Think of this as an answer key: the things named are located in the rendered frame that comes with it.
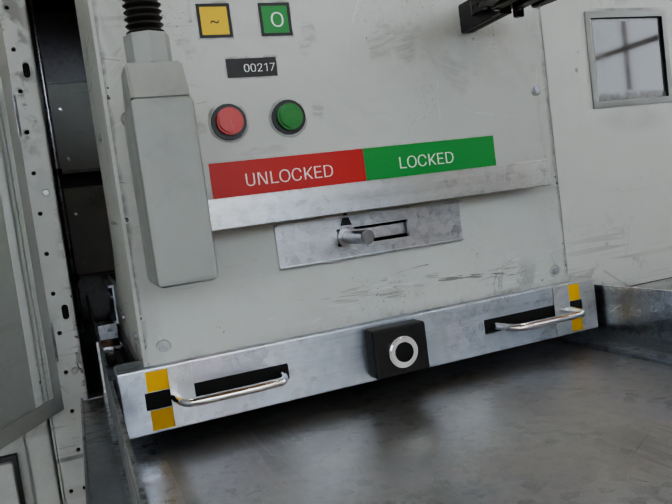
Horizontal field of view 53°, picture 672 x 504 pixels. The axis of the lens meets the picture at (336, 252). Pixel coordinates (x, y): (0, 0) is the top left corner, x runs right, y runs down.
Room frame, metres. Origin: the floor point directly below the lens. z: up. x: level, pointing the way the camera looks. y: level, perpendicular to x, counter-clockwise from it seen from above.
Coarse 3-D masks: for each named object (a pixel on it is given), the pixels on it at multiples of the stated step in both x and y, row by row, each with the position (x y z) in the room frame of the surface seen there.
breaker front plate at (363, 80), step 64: (192, 0) 0.64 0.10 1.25; (256, 0) 0.66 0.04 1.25; (320, 0) 0.68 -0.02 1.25; (384, 0) 0.71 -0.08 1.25; (448, 0) 0.74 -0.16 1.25; (192, 64) 0.63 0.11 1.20; (320, 64) 0.68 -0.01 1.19; (384, 64) 0.71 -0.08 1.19; (448, 64) 0.73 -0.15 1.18; (512, 64) 0.76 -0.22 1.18; (256, 128) 0.65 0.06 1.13; (320, 128) 0.68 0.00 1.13; (384, 128) 0.70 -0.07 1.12; (448, 128) 0.73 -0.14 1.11; (512, 128) 0.76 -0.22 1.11; (128, 192) 0.61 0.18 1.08; (512, 192) 0.76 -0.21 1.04; (256, 256) 0.65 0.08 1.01; (320, 256) 0.67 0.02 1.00; (384, 256) 0.70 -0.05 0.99; (448, 256) 0.72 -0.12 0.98; (512, 256) 0.75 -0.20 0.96; (192, 320) 0.62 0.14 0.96; (256, 320) 0.64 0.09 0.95; (320, 320) 0.67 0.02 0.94
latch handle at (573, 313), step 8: (568, 312) 0.76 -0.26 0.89; (576, 312) 0.72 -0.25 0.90; (584, 312) 0.73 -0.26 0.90; (536, 320) 0.70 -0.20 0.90; (544, 320) 0.70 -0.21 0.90; (552, 320) 0.71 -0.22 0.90; (560, 320) 0.71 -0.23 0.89; (568, 320) 0.72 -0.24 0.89; (496, 328) 0.72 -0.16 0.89; (504, 328) 0.71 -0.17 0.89; (512, 328) 0.70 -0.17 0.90; (520, 328) 0.69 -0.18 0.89; (528, 328) 0.70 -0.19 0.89
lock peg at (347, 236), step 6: (342, 222) 0.68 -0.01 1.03; (348, 222) 0.68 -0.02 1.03; (342, 228) 0.68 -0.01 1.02; (348, 228) 0.68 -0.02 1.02; (342, 234) 0.67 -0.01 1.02; (348, 234) 0.66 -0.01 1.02; (354, 234) 0.65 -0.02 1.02; (360, 234) 0.63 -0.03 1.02; (366, 234) 0.63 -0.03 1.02; (372, 234) 0.63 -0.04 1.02; (342, 240) 0.67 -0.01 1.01; (348, 240) 0.66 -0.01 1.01; (354, 240) 0.65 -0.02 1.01; (360, 240) 0.63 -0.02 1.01; (366, 240) 0.63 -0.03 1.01; (372, 240) 0.63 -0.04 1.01; (348, 246) 0.68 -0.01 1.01
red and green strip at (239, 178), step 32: (256, 160) 0.65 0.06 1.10; (288, 160) 0.66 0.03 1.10; (320, 160) 0.67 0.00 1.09; (352, 160) 0.69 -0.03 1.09; (384, 160) 0.70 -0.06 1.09; (416, 160) 0.71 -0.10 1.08; (448, 160) 0.73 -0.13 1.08; (480, 160) 0.74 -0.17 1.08; (224, 192) 0.64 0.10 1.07; (256, 192) 0.65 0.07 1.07
